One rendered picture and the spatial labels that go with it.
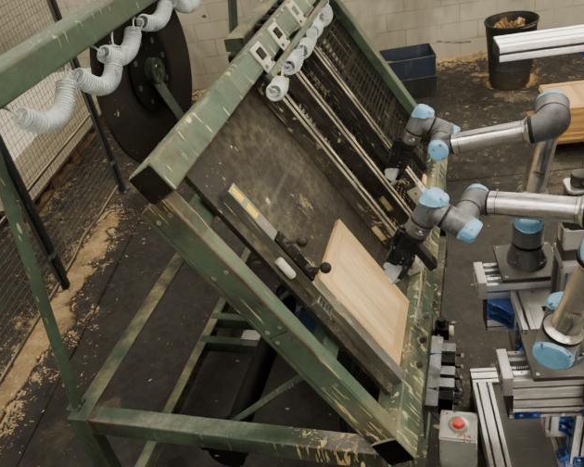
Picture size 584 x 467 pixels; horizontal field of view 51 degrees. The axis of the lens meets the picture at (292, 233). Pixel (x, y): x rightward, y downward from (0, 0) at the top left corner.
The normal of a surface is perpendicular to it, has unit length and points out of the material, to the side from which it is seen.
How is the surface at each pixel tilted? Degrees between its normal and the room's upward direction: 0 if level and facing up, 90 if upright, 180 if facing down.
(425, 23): 90
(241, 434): 0
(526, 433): 0
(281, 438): 0
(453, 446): 90
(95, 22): 90
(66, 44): 90
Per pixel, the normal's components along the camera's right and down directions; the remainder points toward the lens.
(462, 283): -0.16, -0.81
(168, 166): 0.73, -0.40
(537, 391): -0.08, 0.58
